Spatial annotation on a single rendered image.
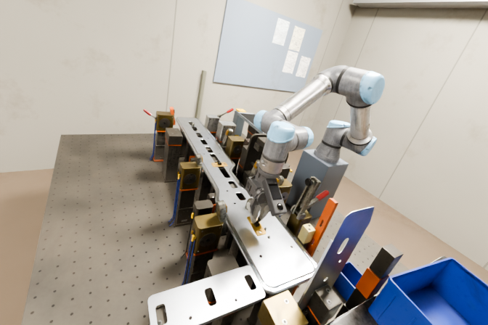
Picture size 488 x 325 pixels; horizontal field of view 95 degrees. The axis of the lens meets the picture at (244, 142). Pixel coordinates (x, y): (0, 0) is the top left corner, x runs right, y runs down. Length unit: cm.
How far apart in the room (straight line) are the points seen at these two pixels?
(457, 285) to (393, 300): 30
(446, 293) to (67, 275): 127
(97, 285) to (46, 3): 217
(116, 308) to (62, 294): 19
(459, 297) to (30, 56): 296
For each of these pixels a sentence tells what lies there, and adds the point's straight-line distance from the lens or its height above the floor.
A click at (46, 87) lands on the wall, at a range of 274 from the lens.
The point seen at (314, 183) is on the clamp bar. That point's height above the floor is 120.
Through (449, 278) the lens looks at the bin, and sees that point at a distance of 102.
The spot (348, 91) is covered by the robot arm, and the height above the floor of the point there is 152.
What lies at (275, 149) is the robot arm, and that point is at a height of 135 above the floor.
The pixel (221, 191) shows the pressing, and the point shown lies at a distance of 101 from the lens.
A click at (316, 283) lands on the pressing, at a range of 68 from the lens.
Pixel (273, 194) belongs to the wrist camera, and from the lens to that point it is 71.
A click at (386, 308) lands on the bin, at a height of 109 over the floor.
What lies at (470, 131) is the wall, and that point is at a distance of 355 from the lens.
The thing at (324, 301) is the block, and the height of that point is 108.
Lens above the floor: 160
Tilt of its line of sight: 23 degrees down
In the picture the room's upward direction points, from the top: 14 degrees clockwise
